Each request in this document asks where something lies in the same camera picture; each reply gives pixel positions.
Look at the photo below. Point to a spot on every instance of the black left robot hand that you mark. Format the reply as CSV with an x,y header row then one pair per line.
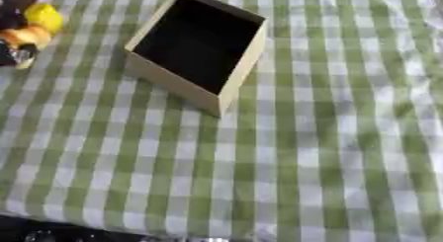
x,y
10,56

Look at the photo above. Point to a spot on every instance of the yellow toy fruit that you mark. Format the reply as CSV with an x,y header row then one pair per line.
x,y
45,17

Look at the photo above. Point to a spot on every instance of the orange toy bread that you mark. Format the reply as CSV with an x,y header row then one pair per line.
x,y
28,36

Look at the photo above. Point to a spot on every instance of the tan cardboard box black inside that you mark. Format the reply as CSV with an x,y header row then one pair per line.
x,y
196,45

